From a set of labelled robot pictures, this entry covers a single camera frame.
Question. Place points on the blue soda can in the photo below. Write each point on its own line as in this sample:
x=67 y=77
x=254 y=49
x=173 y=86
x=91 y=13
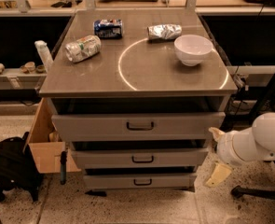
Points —
x=108 y=28

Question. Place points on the white bowl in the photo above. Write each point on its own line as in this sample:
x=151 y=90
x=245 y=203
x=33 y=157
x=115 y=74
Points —
x=192 y=49

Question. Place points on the black office chair base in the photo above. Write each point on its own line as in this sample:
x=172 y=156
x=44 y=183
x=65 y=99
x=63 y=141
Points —
x=238 y=192

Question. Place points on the grey bottom drawer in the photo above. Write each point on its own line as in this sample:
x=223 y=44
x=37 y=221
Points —
x=148 y=181

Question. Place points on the crushed silver can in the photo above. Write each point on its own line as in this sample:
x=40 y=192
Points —
x=164 y=31

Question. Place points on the small round cups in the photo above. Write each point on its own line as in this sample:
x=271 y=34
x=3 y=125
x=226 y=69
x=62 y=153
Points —
x=30 y=67

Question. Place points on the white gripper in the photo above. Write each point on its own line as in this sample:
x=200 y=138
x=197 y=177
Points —
x=226 y=148

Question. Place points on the white plastic bottle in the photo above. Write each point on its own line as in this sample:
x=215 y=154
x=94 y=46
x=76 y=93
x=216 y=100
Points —
x=44 y=53

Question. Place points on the black backpack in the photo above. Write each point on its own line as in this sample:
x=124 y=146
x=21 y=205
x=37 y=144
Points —
x=17 y=167

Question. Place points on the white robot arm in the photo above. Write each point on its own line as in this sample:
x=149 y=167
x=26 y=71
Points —
x=236 y=148

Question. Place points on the cardboard box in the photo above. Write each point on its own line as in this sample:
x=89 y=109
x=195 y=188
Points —
x=43 y=140

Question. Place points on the grey drawer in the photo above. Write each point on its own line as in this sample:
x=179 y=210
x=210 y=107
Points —
x=136 y=127
x=148 y=181
x=137 y=158

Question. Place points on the grey top drawer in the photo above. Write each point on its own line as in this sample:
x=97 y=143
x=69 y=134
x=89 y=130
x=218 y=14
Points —
x=136 y=127

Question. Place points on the grey drawer cabinet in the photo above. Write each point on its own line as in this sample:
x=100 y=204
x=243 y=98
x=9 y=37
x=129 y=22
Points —
x=133 y=75

